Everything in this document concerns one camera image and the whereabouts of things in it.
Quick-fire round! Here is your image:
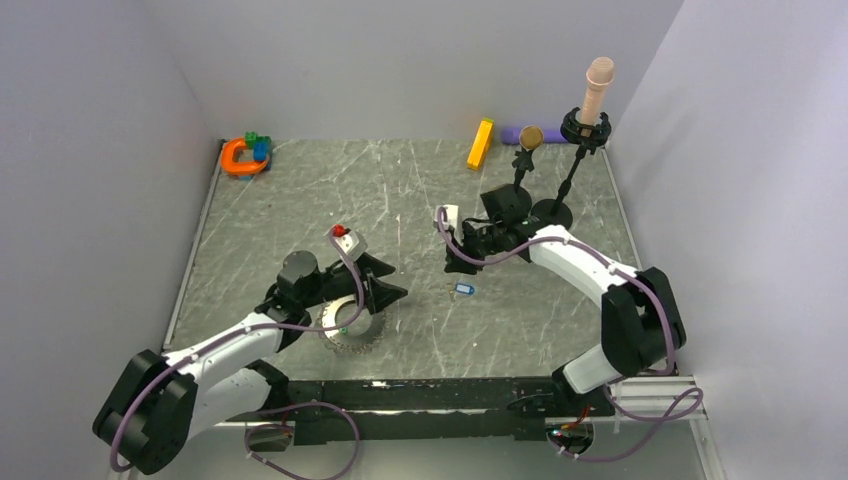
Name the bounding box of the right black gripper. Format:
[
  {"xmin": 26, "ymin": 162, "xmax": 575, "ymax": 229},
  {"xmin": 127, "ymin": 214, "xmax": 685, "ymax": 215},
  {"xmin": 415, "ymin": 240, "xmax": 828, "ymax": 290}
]
[{"xmin": 445, "ymin": 220, "xmax": 505, "ymax": 277}]

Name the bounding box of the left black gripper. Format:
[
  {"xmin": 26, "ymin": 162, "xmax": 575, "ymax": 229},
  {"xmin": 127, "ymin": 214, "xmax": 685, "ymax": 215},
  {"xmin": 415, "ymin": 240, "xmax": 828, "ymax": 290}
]
[{"xmin": 301, "ymin": 252, "xmax": 407, "ymax": 314}]

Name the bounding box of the blue key tag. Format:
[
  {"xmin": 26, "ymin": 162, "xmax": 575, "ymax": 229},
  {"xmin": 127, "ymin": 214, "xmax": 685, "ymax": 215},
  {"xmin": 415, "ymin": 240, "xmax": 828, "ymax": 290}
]
[{"xmin": 448, "ymin": 282, "xmax": 476, "ymax": 297}]

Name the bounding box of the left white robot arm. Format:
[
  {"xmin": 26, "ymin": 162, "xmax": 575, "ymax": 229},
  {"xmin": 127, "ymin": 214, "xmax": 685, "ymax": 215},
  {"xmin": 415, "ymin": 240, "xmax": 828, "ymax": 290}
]
[{"xmin": 92, "ymin": 251, "xmax": 408, "ymax": 474}]

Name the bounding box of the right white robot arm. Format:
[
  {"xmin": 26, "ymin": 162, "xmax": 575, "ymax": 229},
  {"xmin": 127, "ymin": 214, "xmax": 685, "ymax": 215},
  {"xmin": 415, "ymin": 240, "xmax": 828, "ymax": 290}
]
[{"xmin": 434, "ymin": 184, "xmax": 686, "ymax": 416}]

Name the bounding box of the short black microphone stand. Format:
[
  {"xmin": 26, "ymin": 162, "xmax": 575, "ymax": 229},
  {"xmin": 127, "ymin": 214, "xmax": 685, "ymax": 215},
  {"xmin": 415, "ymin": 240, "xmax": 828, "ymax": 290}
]
[{"xmin": 495, "ymin": 147, "xmax": 535, "ymax": 215}]

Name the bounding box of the tall black microphone stand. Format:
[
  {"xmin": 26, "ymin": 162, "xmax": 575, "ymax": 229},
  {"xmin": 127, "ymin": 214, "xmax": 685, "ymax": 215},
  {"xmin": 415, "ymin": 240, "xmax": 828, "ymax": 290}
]
[{"xmin": 531, "ymin": 107, "xmax": 612, "ymax": 229}]

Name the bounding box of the yellow toy block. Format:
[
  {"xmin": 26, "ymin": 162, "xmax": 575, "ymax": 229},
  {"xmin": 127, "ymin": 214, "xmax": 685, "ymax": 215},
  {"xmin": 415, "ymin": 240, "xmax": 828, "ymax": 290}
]
[{"xmin": 466, "ymin": 118, "xmax": 494, "ymax": 171}]

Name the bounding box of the purple cylinder toy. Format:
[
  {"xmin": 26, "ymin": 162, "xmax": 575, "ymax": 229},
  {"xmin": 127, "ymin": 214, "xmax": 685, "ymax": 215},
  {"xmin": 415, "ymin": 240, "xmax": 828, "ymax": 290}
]
[{"xmin": 499, "ymin": 127, "xmax": 567, "ymax": 145}]

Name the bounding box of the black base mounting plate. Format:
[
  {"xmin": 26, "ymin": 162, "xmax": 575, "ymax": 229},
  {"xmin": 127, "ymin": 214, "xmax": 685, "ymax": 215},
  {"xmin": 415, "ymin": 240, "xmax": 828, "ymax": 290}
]
[{"xmin": 221, "ymin": 377, "xmax": 598, "ymax": 446}]

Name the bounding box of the blue toy block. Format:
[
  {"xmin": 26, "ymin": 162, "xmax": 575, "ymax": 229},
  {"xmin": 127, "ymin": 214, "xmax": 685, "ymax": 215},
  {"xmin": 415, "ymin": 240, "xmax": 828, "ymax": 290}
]
[{"xmin": 253, "ymin": 142, "xmax": 271, "ymax": 163}]

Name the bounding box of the pink microphone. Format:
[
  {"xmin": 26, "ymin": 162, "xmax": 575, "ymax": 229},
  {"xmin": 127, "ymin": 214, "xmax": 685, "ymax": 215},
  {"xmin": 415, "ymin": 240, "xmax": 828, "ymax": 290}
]
[{"xmin": 580, "ymin": 57, "xmax": 615, "ymax": 125}]

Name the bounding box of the green toy block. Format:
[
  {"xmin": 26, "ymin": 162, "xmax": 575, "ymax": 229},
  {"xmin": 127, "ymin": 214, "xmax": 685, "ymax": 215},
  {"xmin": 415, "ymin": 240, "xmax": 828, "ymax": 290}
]
[{"xmin": 243, "ymin": 131, "xmax": 272, "ymax": 151}]

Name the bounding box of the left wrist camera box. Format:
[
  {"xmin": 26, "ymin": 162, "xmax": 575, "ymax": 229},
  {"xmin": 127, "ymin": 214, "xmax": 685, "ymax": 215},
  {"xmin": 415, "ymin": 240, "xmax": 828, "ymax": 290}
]
[{"xmin": 329, "ymin": 224, "xmax": 368, "ymax": 261}]

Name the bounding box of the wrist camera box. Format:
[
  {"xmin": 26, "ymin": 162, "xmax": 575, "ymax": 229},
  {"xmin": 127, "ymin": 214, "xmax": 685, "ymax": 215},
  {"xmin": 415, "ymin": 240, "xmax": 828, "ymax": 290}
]
[
  {"xmin": 329, "ymin": 224, "xmax": 368, "ymax": 261},
  {"xmin": 433, "ymin": 204, "xmax": 462, "ymax": 232}
]

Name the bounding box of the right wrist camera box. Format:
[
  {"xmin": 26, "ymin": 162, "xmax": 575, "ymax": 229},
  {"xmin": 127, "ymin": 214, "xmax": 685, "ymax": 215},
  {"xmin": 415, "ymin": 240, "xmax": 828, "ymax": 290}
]
[{"xmin": 433, "ymin": 204, "xmax": 462, "ymax": 232}]

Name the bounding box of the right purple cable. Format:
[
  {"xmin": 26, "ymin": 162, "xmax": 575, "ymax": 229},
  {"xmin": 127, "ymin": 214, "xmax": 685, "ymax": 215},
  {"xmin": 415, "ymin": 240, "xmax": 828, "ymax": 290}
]
[{"xmin": 435, "ymin": 208, "xmax": 705, "ymax": 463}]

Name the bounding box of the orange ring toy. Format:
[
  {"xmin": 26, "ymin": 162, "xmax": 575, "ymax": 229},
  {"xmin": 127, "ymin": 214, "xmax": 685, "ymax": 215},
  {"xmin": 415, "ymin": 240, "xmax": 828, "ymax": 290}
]
[{"xmin": 219, "ymin": 137, "xmax": 272, "ymax": 178}]

